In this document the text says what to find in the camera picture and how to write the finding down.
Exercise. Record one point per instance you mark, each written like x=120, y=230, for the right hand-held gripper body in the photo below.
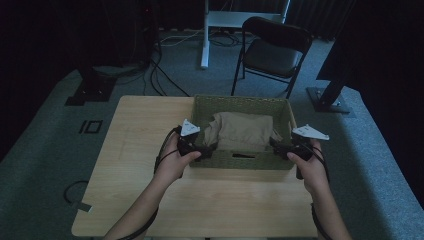
x=301, y=145

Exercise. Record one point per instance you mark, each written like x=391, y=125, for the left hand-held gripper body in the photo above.
x=187, y=141

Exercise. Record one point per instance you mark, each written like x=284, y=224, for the green woven basket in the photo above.
x=240, y=160

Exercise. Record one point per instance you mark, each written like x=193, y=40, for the black slanted stand with base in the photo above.
x=330, y=96

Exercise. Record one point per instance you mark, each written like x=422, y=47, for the person's right hand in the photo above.
x=310, y=171

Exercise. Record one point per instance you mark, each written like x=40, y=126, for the black folding chair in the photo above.
x=273, y=56

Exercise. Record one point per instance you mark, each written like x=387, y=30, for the dark curtain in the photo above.
x=321, y=15

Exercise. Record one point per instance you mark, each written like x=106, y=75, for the black stand with base plate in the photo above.
x=91, y=88

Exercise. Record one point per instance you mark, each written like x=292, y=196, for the khaki pants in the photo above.
x=241, y=130

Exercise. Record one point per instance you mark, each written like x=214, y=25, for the person's left hand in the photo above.
x=173, y=165

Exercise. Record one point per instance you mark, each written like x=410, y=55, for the white desk frame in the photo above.
x=230, y=18

